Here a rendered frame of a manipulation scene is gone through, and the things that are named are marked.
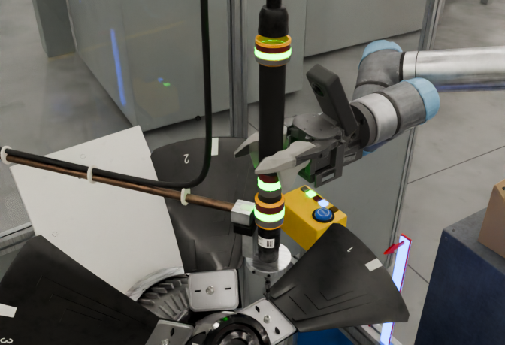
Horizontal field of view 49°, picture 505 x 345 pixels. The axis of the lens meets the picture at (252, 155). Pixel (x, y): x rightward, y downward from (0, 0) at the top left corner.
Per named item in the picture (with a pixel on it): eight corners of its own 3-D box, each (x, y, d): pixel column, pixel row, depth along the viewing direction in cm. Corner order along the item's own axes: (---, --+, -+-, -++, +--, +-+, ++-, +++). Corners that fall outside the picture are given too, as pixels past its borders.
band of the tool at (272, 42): (250, 65, 67) (249, 43, 65) (261, 52, 70) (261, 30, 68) (284, 71, 65) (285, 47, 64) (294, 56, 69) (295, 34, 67)
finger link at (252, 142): (235, 184, 77) (293, 167, 81) (234, 148, 74) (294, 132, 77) (227, 172, 80) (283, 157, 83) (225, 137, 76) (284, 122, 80)
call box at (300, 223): (274, 228, 146) (275, 196, 140) (303, 214, 151) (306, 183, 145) (314, 263, 135) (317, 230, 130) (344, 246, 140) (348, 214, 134)
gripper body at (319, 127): (313, 191, 79) (373, 163, 85) (317, 140, 74) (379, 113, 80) (279, 166, 84) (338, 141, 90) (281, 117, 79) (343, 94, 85)
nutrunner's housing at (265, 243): (252, 278, 87) (252, -16, 61) (260, 261, 90) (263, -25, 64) (276, 284, 85) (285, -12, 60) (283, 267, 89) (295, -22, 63)
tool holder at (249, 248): (227, 268, 85) (225, 219, 80) (243, 239, 91) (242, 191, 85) (282, 282, 82) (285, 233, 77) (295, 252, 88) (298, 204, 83)
